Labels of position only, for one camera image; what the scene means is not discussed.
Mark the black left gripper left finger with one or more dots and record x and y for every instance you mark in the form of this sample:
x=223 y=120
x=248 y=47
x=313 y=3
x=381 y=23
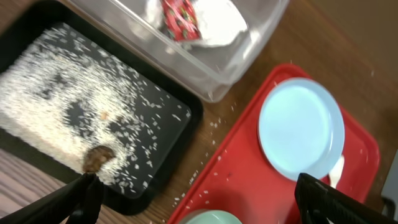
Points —
x=77 y=202

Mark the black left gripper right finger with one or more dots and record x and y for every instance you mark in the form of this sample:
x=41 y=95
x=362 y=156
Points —
x=318 y=203

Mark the white plastic spoon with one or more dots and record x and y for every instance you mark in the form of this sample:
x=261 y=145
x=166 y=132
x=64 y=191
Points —
x=336 y=172

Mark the dark brown food scrap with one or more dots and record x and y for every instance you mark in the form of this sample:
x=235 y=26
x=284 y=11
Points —
x=96 y=157

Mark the large light blue plate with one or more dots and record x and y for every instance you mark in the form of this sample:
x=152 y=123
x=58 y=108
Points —
x=301 y=129

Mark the mint green bowl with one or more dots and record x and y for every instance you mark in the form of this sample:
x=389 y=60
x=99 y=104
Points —
x=210 y=217

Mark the white paper napkin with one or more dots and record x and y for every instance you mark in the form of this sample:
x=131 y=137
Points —
x=219 y=22

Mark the red foil snack wrapper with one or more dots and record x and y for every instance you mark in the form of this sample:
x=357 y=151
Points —
x=181 y=20

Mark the grey dishwasher rack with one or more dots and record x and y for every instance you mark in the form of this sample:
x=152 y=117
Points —
x=389 y=191

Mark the black food waste tray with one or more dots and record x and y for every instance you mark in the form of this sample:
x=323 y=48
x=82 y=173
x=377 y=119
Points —
x=178 y=120

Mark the clear plastic waste bin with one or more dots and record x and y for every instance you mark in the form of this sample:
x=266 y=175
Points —
x=207 y=71

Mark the small tan food crumb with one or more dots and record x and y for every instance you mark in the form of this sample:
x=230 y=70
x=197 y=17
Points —
x=104 y=116

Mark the scattered white rice grains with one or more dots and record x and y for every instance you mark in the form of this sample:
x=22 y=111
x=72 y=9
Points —
x=52 y=97

